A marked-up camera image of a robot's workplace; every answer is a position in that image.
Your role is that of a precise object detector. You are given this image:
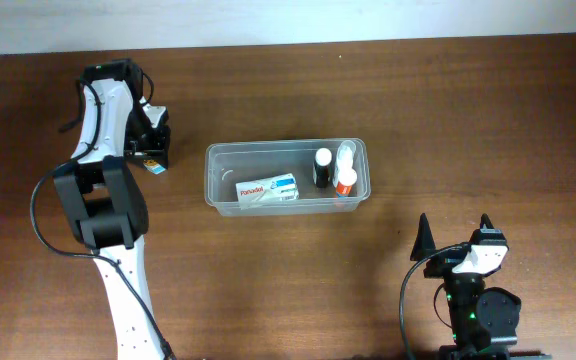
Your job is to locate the black cable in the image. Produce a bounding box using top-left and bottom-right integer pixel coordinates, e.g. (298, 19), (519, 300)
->
(29, 74), (177, 360)
(398, 243), (472, 360)

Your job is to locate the gold lid balm jar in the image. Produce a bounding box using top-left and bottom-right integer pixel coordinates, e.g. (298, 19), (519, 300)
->
(143, 160), (167, 175)

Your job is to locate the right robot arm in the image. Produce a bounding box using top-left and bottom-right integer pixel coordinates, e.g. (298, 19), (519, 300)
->
(398, 214), (552, 360)

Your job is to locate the clear plastic container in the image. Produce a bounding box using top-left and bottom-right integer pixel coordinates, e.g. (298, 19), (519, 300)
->
(204, 138), (371, 217)

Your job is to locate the orange tube white cap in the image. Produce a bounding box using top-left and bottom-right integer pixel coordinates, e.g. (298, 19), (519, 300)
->
(335, 168), (357, 197)

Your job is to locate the right black cable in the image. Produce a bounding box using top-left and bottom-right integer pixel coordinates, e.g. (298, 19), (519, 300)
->
(398, 243), (472, 360)

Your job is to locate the black bottle white cap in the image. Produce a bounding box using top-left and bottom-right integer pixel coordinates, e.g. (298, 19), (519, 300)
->
(313, 148), (332, 188)

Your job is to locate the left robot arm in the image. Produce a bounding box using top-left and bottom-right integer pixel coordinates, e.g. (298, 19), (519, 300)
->
(50, 59), (174, 359)

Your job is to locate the left black cable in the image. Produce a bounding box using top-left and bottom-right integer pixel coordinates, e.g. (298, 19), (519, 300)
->
(29, 74), (177, 360)

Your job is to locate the white Panadol box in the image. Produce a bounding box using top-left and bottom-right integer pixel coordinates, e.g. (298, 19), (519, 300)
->
(235, 173), (299, 209)

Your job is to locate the white lotion bottle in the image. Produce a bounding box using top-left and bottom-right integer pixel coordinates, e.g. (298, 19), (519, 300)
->
(335, 140), (356, 175)

